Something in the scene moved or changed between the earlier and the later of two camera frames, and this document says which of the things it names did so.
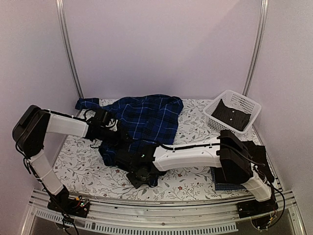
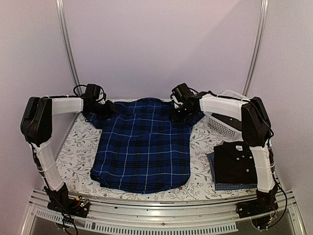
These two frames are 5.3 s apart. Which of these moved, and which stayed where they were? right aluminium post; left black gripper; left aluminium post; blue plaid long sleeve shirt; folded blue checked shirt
Moved: left black gripper; blue plaid long sleeve shirt
Stayed: right aluminium post; folded blue checked shirt; left aluminium post
